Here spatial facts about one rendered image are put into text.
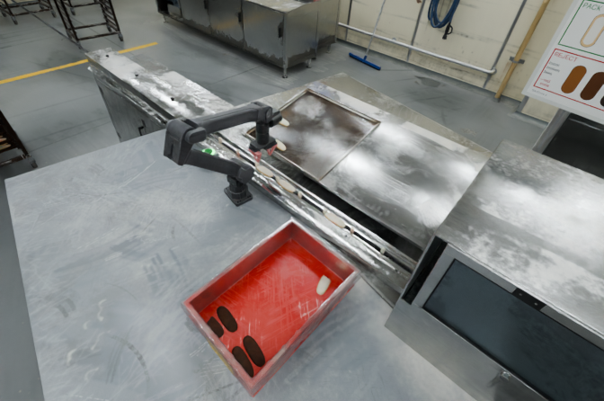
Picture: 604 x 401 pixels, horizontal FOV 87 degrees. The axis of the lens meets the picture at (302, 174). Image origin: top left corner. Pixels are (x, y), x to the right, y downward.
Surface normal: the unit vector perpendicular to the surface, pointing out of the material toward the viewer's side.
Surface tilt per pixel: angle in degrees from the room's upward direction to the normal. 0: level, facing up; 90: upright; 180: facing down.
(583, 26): 90
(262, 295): 0
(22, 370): 0
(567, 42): 90
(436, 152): 10
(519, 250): 0
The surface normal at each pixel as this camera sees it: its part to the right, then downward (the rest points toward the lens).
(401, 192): -0.06, -0.65
